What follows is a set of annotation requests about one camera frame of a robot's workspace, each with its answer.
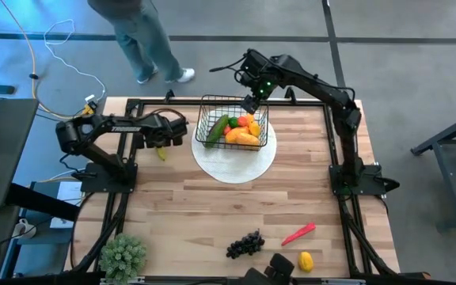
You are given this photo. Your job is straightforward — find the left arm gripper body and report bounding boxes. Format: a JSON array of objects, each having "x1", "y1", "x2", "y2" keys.
[{"x1": 145, "y1": 115, "x2": 188, "y2": 139}]

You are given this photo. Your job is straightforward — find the white floor cable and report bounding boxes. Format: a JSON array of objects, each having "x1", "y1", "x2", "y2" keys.
[{"x1": 43, "y1": 18, "x2": 107, "y2": 102}]

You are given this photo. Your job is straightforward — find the white box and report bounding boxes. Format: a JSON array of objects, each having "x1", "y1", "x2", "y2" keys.
[{"x1": 48, "y1": 180, "x2": 85, "y2": 230}]

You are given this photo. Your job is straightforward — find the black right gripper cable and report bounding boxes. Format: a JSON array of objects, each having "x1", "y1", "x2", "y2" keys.
[{"x1": 209, "y1": 55, "x2": 249, "y2": 74}]

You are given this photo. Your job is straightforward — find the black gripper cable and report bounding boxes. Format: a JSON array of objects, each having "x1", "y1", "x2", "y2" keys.
[
  {"x1": 209, "y1": 55, "x2": 249, "y2": 74},
  {"x1": 145, "y1": 107, "x2": 188, "y2": 122}
]

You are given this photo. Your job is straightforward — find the white round woven placemat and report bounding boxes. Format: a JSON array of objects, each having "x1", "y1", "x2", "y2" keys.
[{"x1": 191, "y1": 109, "x2": 278, "y2": 184}]

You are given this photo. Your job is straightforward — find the dark purple toy grapes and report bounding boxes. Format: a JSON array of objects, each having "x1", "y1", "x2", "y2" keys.
[{"x1": 226, "y1": 229, "x2": 266, "y2": 260}]

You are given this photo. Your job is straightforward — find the green toy cucumber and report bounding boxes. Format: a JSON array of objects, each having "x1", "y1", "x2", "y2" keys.
[{"x1": 204, "y1": 114, "x2": 230, "y2": 149}]

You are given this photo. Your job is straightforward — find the grey metal stand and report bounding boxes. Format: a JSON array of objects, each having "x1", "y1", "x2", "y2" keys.
[{"x1": 409, "y1": 107, "x2": 456, "y2": 231}]

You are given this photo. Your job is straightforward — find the person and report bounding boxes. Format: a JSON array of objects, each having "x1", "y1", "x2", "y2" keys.
[{"x1": 86, "y1": 0, "x2": 196, "y2": 85}]

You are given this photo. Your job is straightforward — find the black diagonal beam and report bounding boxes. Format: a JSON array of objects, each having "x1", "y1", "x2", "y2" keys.
[{"x1": 6, "y1": 182, "x2": 81, "y2": 222}]

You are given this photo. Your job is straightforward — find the green artificial potted plant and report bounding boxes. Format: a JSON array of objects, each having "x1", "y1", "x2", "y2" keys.
[{"x1": 98, "y1": 233, "x2": 148, "y2": 284}]

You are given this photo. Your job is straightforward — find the white mug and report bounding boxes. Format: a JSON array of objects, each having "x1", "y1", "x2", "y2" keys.
[{"x1": 12, "y1": 218, "x2": 38, "y2": 241}]

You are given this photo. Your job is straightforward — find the black wire basket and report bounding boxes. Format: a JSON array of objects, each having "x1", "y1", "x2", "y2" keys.
[{"x1": 195, "y1": 93, "x2": 271, "y2": 152}]

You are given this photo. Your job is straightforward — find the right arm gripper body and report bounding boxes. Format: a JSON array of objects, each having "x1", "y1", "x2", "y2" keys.
[{"x1": 235, "y1": 47, "x2": 289, "y2": 101}]

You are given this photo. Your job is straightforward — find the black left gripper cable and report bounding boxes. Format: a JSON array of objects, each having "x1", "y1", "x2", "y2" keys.
[{"x1": 145, "y1": 107, "x2": 188, "y2": 122}]

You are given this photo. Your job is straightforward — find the tan toy potato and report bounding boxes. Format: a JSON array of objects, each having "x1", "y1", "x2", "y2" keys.
[{"x1": 235, "y1": 132, "x2": 260, "y2": 147}]

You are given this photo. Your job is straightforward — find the red chili pepper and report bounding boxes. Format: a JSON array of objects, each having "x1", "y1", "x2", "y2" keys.
[{"x1": 280, "y1": 222, "x2": 317, "y2": 248}]

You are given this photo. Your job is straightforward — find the black leader arm handle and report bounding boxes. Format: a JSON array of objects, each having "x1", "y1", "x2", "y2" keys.
[{"x1": 243, "y1": 253, "x2": 295, "y2": 285}]

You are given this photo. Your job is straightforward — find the black side table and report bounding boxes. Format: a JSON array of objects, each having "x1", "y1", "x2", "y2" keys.
[{"x1": 0, "y1": 97, "x2": 40, "y2": 213}]

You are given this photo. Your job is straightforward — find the yellow floor cable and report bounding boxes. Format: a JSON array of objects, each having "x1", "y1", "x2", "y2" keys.
[{"x1": 0, "y1": 0, "x2": 94, "y2": 120}]

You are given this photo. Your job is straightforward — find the orange toy mango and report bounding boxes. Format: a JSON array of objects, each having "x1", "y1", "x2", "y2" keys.
[{"x1": 225, "y1": 126, "x2": 250, "y2": 145}]

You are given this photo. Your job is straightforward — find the black aluminium table frame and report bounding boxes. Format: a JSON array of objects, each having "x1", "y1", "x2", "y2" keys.
[{"x1": 67, "y1": 97, "x2": 431, "y2": 285}]

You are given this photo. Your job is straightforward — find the yellow and white power plug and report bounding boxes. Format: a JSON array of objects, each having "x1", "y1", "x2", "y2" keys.
[{"x1": 81, "y1": 93, "x2": 99, "y2": 117}]

